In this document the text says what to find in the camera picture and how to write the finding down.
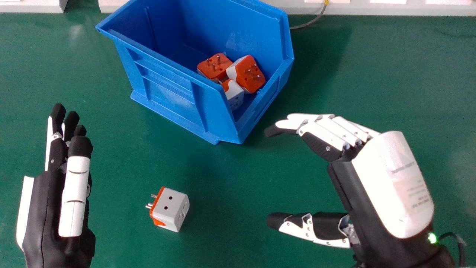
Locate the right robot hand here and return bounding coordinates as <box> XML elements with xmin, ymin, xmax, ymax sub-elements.
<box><xmin>264</xmin><ymin>113</ymin><xmax>456</xmax><ymax>268</ymax></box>

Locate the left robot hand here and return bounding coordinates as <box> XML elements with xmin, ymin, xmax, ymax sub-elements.
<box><xmin>16</xmin><ymin>103</ymin><xmax>96</xmax><ymax>268</ymax></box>

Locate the white-and-orange plug adapter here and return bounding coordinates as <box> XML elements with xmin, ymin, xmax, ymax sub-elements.
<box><xmin>221</xmin><ymin>79</ymin><xmax>245</xmax><ymax>111</ymax></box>
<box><xmin>226</xmin><ymin>55</ymin><xmax>266</xmax><ymax>94</ymax></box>
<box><xmin>145</xmin><ymin>186</ymin><xmax>190</xmax><ymax>233</ymax></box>
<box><xmin>197</xmin><ymin>52</ymin><xmax>234</xmax><ymax>83</ymax></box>

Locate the grey cable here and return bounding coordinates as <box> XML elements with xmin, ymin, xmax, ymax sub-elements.
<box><xmin>289</xmin><ymin>0</ymin><xmax>330</xmax><ymax>31</ymax></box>

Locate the blue plastic bin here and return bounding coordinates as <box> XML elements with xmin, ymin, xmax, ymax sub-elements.
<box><xmin>95</xmin><ymin>0</ymin><xmax>295</xmax><ymax>145</ymax></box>

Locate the black cable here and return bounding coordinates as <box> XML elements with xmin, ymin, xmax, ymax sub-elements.
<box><xmin>438</xmin><ymin>232</ymin><xmax>466</xmax><ymax>268</ymax></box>

